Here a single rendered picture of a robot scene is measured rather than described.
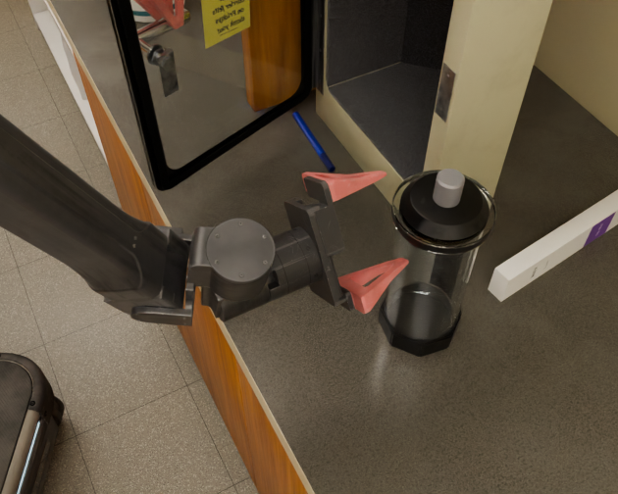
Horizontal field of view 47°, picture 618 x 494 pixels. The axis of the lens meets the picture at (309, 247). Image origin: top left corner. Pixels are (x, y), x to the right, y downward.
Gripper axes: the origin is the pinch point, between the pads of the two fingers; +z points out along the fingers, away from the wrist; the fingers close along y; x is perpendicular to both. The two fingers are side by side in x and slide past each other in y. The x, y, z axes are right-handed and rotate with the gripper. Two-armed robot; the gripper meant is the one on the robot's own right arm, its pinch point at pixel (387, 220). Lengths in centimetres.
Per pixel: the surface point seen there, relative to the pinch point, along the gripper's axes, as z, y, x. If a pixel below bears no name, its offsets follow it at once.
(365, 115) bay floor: 15.9, 4.5, 32.8
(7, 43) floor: -24, 37, 256
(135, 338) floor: -24, -52, 129
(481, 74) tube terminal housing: 17.2, 10.0, 4.3
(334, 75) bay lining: 15.2, 10.7, 38.5
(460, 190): 6.6, 1.4, -3.9
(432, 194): 5.2, 1.0, -0.7
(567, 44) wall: 57, 3, 36
